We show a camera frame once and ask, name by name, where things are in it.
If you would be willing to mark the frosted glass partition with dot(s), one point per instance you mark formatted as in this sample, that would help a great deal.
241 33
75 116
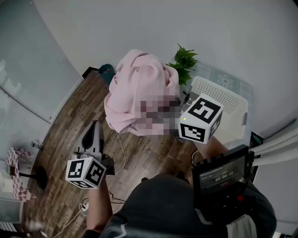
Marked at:
28 69

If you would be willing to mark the person's dark grey shirt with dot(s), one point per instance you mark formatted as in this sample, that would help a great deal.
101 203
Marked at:
160 209

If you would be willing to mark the person's left forearm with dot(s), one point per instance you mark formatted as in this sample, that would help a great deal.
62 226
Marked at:
99 204

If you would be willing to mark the pink clothes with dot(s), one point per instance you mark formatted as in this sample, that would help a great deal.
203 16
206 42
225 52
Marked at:
135 76

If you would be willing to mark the person's right shoe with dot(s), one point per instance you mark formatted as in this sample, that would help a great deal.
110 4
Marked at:
180 174

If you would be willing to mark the person's right forearm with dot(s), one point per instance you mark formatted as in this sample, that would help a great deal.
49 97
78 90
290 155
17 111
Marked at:
209 151

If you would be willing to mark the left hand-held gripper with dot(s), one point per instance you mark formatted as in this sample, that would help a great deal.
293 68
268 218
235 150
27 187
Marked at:
74 169

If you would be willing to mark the dark teal plastic object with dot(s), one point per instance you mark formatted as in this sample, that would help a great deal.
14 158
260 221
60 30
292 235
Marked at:
106 72
257 139

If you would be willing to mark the metal glass door clamp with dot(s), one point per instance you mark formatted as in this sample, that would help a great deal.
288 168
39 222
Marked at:
36 144

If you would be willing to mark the black round stand base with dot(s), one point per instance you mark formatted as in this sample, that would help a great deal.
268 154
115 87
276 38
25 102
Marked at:
40 177

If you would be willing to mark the person's left shoe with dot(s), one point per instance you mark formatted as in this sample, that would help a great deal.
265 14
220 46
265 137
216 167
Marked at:
144 180

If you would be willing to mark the green potted plant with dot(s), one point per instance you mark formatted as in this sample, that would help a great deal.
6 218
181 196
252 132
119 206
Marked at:
185 62

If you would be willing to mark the person's shoe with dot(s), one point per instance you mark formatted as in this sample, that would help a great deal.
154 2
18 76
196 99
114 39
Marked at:
144 180
180 174

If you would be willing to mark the white pipe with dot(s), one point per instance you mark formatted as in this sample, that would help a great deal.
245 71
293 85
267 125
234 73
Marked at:
277 141
277 153

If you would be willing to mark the white plastic laundry basket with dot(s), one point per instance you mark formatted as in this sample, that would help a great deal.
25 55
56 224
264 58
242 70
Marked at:
232 102

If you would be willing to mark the black field monitor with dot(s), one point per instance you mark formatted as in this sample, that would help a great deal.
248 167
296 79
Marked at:
220 179

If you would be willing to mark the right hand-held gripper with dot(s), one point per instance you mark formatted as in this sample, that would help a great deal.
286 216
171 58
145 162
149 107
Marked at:
198 120

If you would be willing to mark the pale green flower tablecloth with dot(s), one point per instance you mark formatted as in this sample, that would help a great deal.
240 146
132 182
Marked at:
232 76

